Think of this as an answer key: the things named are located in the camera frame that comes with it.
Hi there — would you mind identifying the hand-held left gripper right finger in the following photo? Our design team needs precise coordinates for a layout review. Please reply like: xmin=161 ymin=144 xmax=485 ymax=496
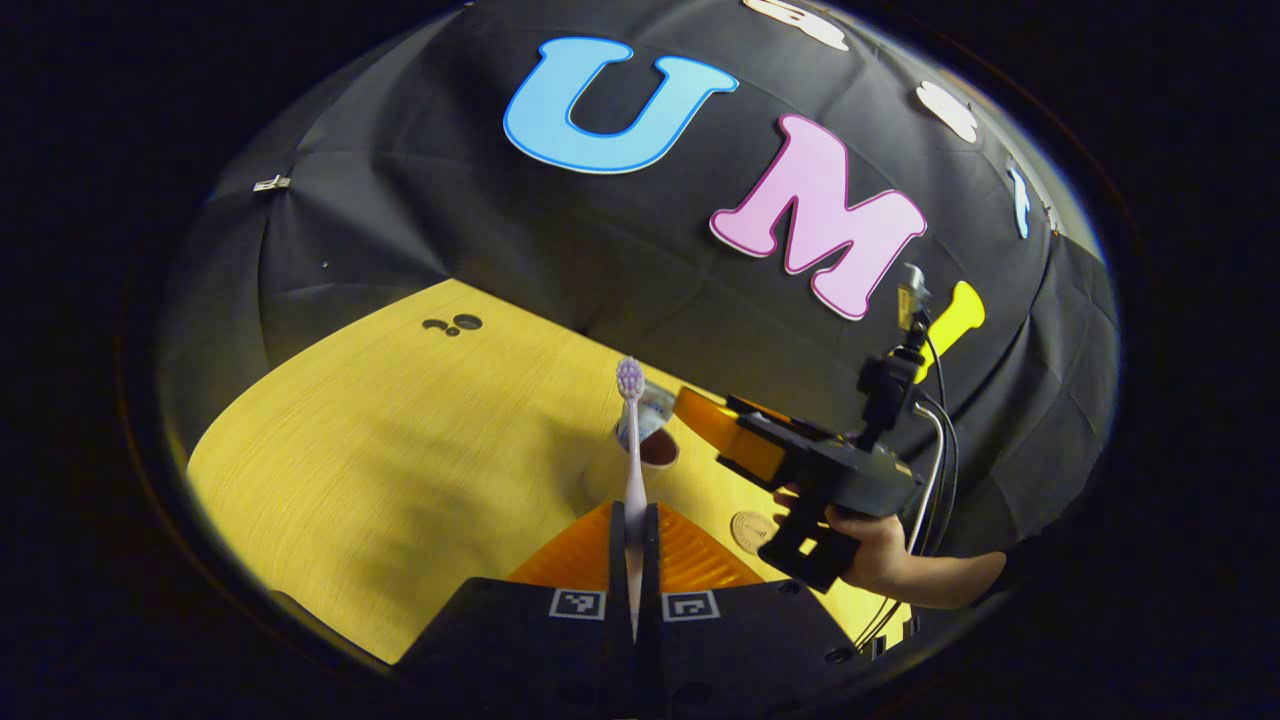
xmin=640 ymin=500 xmax=881 ymax=720

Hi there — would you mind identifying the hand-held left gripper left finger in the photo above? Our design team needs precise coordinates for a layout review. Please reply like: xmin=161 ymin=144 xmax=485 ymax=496
xmin=400 ymin=500 xmax=633 ymax=720

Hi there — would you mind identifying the white toothpaste tube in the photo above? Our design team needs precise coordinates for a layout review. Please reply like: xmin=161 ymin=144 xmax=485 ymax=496
xmin=636 ymin=380 xmax=677 ymax=441

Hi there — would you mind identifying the beige cup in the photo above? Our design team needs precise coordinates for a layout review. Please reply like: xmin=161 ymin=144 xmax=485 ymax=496
xmin=590 ymin=420 xmax=681 ymax=506

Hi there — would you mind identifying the round wooden coaster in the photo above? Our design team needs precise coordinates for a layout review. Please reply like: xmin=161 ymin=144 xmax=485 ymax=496
xmin=730 ymin=511 xmax=779 ymax=556

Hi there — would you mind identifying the white toothbrush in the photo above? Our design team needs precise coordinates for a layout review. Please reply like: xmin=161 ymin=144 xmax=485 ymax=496
xmin=615 ymin=357 xmax=649 ymax=641

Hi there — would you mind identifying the wooden desktop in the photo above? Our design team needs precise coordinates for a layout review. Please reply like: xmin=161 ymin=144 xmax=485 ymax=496
xmin=187 ymin=278 xmax=911 ymax=666

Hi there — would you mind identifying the white cable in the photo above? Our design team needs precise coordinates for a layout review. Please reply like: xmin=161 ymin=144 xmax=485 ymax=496
xmin=870 ymin=400 xmax=946 ymax=641

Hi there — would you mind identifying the black cable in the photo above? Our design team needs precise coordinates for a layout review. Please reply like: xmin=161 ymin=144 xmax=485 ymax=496
xmin=855 ymin=330 xmax=961 ymax=651

